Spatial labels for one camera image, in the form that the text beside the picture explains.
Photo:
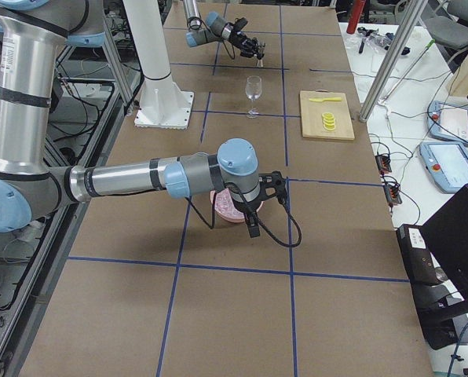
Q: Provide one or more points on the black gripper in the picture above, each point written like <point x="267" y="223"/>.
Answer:
<point x="245" y="207"/>
<point x="245" y="43"/>

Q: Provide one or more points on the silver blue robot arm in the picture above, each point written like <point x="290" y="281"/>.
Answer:
<point x="33" y="31"/>
<point x="215" y="28"/>

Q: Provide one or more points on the clear wine glass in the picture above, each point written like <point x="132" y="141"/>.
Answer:
<point x="253" y="91"/>

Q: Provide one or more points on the pile of clear ice cubes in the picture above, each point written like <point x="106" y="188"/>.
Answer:
<point x="227" y="202"/>

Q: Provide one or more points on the pink bowl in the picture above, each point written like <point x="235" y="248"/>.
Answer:
<point x="228" y="206"/>

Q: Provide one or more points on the yellow plastic knife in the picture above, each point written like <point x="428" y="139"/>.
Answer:
<point x="325" y="99"/>

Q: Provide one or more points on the bamboo cutting board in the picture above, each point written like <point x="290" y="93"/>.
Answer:
<point x="311" y="116"/>

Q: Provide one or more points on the red cylinder bottle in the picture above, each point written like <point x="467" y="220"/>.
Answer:
<point x="355" y="15"/>

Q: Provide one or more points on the lower orange connector block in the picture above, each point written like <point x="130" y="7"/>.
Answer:
<point x="392" y="193"/>

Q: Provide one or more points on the orange connector block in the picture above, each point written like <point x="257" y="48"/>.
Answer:
<point x="383" y="162"/>
<point x="392" y="193"/>

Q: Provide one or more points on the upper orange connector block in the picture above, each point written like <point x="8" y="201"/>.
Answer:
<point x="383" y="162"/>

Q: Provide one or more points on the black box device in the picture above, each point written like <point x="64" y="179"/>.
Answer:
<point x="416" y="256"/>

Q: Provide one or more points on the black monitor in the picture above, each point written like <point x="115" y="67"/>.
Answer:
<point x="446" y="235"/>

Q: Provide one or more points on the lower teach pendant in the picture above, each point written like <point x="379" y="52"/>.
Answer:
<point x="447" y="164"/>

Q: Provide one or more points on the teach pendant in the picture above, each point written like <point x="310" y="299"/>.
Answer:
<point x="448" y="122"/>
<point x="447" y="164"/>

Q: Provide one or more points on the upper teach pendant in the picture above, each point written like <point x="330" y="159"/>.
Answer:
<point x="448" y="122"/>

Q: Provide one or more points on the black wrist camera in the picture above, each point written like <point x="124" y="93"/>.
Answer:
<point x="273" y="185"/>
<point x="239" y="24"/>

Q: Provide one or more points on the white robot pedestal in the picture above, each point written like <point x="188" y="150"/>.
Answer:
<point x="162" y="103"/>

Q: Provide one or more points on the aluminium frame post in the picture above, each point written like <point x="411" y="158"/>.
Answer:
<point x="405" y="28"/>

